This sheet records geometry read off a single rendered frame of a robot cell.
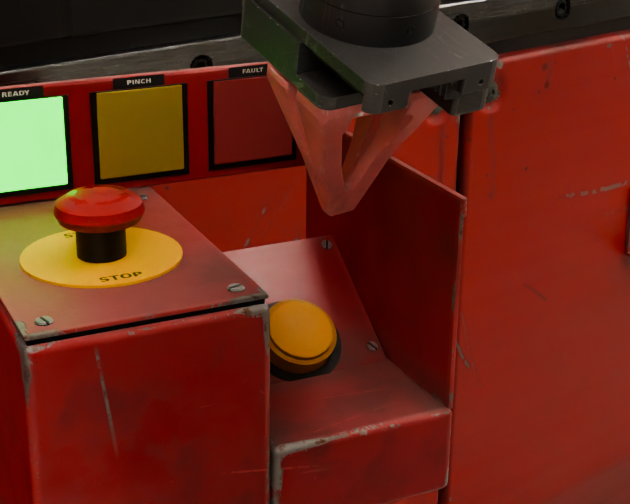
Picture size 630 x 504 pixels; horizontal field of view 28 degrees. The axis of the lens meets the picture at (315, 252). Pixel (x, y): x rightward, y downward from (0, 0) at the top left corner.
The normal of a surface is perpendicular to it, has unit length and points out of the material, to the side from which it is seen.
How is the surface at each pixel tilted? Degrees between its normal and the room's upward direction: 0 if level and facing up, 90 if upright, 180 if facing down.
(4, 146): 90
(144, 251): 0
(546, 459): 90
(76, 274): 0
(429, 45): 17
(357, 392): 0
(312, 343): 35
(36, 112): 90
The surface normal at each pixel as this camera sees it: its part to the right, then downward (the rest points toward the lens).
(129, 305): 0.01, -0.93
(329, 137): 0.46, 0.80
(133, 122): 0.44, 0.33
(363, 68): 0.11, -0.79
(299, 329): 0.26, -0.57
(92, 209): 0.04, -0.58
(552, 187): 0.64, 0.29
